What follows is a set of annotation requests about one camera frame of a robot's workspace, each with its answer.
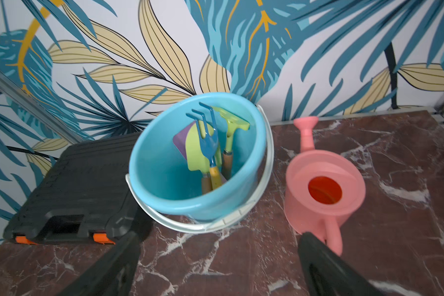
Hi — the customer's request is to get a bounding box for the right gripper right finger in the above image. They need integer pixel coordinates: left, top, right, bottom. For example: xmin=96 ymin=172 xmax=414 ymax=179
xmin=298 ymin=232 xmax=382 ymax=296

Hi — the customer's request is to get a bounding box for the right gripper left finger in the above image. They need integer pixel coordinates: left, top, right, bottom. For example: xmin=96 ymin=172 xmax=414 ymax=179
xmin=59 ymin=231 xmax=140 ymax=296

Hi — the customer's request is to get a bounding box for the pink toy watering can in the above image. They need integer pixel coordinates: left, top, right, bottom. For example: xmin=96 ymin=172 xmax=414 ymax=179
xmin=284 ymin=117 xmax=366 ymax=255

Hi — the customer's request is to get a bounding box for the light blue plastic bucket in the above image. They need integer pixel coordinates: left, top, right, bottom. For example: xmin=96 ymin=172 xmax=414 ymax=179
xmin=125 ymin=92 xmax=274 ymax=234

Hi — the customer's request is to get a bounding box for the purple toy scoop pink handle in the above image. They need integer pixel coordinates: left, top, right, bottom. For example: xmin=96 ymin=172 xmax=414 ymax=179
xmin=173 ymin=122 xmax=195 ymax=160

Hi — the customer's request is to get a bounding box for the blue toy fork yellow handle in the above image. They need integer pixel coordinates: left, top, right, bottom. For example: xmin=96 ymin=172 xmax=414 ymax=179
xmin=186 ymin=102 xmax=222 ymax=190

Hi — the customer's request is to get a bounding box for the green toy rake wooden handle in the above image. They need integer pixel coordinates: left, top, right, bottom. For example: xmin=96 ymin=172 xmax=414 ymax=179
xmin=213 ymin=107 xmax=250 ymax=180

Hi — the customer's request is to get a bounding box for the black plastic tool case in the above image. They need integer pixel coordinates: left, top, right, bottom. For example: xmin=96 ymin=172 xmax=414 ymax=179
xmin=3 ymin=133 xmax=152 ymax=245

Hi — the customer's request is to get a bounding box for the left aluminium corner post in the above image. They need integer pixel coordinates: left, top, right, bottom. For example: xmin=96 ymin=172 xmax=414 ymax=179
xmin=0 ymin=72 xmax=85 ymax=144

